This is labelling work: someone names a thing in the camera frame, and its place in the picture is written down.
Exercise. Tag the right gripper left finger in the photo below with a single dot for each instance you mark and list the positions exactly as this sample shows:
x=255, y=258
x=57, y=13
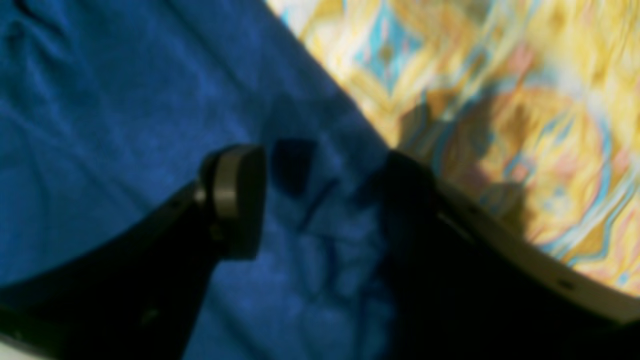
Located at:
x=138, y=296

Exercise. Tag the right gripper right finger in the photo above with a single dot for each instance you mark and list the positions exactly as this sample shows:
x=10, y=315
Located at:
x=477, y=291

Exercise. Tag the blue long-sleeve T-shirt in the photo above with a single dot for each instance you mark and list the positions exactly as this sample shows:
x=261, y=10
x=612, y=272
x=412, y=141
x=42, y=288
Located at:
x=109, y=106

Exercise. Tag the patterned tile tablecloth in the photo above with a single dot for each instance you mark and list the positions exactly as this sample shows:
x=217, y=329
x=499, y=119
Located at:
x=529, y=107

